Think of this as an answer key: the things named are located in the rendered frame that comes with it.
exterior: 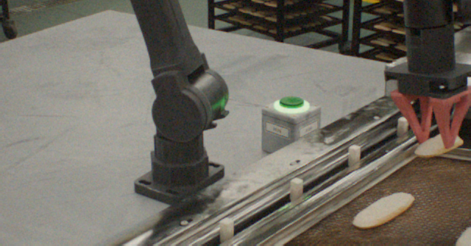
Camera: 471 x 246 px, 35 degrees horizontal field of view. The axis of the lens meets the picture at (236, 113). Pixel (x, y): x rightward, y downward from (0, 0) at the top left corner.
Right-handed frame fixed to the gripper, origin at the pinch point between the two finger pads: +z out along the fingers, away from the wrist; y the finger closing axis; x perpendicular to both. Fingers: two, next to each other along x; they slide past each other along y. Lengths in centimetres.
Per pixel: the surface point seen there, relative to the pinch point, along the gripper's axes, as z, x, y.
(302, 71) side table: 4, -32, 57
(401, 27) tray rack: 34, -195, 163
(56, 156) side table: 4, 27, 54
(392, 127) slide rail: 7.0, -17.2, 21.4
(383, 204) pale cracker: 4.3, 11.9, -1.0
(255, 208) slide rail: 7.2, 17.1, 16.4
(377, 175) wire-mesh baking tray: 5.0, 4.0, 6.5
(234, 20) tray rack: 32, -180, 266
